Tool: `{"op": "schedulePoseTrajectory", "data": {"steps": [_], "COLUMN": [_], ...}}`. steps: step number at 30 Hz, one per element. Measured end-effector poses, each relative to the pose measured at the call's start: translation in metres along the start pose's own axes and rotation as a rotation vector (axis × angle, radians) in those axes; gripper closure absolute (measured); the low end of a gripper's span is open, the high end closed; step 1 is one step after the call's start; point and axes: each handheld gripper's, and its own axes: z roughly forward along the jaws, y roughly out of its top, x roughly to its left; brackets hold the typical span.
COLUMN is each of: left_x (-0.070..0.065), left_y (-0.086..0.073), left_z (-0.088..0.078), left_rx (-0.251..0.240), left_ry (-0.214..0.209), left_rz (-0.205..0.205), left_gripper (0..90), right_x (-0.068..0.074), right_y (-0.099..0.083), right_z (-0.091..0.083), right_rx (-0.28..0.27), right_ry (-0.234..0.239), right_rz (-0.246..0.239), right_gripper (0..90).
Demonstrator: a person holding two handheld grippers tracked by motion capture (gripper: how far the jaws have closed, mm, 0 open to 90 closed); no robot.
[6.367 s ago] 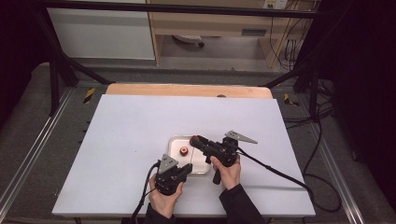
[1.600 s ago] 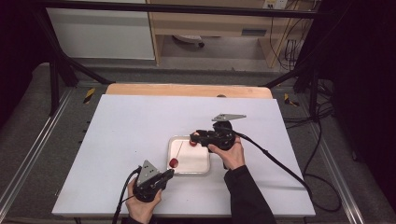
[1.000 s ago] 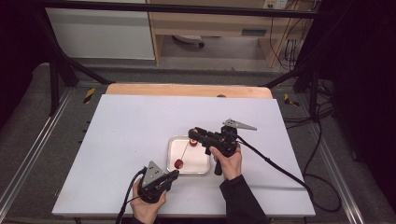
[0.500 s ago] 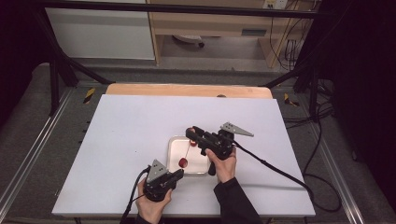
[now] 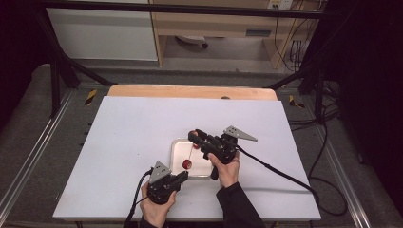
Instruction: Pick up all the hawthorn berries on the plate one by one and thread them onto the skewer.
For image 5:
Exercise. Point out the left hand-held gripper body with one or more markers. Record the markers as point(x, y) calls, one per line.
point(161, 186)

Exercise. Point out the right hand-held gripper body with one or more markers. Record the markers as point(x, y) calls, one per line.
point(221, 147)

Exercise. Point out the thin wooden skewer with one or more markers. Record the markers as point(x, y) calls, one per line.
point(190, 154)

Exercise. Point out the white square tray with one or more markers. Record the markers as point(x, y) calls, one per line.
point(196, 166)

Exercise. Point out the person's left hand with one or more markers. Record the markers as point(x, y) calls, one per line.
point(155, 210)

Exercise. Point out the person's right hand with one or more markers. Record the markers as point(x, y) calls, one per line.
point(226, 172)

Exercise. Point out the white chair base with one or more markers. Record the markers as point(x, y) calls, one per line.
point(193, 40)

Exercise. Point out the light wooden desk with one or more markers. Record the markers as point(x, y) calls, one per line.
point(221, 22)

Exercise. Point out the white cabinet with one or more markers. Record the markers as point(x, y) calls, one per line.
point(104, 31)

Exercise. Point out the white power strip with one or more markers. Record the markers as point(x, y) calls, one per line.
point(280, 3)

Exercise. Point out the black curtain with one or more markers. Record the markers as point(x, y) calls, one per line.
point(370, 79)
point(19, 47)

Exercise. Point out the aluminium floor rail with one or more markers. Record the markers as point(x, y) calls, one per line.
point(38, 142)
point(342, 177)

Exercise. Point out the black metal frame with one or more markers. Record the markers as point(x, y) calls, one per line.
point(190, 9)

